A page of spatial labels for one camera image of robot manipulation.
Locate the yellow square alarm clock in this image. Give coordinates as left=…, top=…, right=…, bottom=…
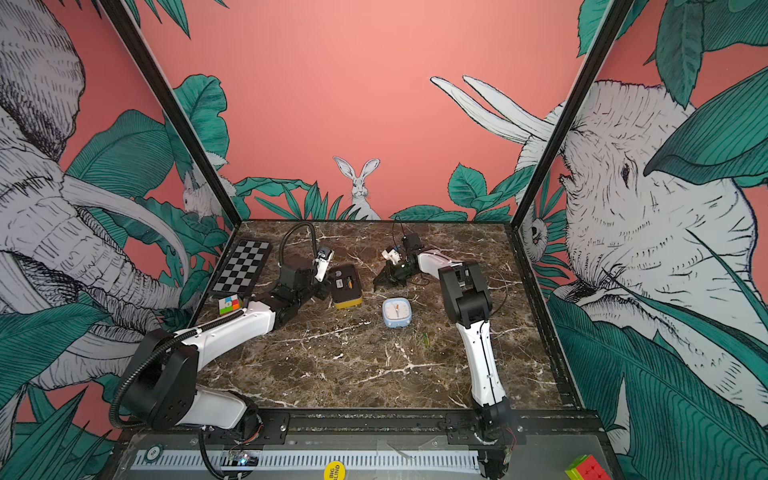
left=328, top=263, right=363, bottom=310

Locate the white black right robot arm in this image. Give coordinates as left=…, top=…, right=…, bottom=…
left=374, top=234, right=515, bottom=445

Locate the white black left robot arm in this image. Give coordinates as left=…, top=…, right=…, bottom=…
left=109, top=247, right=334, bottom=438

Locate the light blue small alarm clock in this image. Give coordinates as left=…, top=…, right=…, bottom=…
left=382, top=297, right=413, bottom=329

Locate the black white chessboard box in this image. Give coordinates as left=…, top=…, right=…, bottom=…
left=210, top=237, right=272, bottom=299

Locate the colourful puzzle cube on table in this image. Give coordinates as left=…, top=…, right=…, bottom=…
left=218, top=295, right=242, bottom=316

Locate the yellow round sticker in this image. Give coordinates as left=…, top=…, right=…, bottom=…
left=323, top=461, right=347, bottom=480

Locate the colourful puzzle cube on ledge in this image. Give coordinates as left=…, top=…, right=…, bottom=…
left=565, top=455, right=611, bottom=480

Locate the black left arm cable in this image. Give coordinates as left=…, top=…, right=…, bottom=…
left=107, top=308, right=247, bottom=430

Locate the white perforated rail strip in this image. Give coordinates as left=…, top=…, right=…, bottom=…
left=131, top=450, right=480, bottom=473

